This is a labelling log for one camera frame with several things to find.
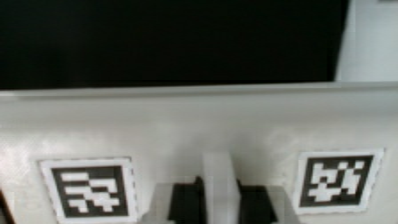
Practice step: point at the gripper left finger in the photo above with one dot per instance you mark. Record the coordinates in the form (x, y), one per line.
(178, 204)

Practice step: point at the white right fence piece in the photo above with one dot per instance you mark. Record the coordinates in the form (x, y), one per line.
(368, 56)

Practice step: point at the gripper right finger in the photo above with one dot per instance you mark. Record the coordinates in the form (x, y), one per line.
(265, 205)

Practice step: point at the white cabinet door panel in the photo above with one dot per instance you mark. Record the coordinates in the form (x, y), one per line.
(98, 142)

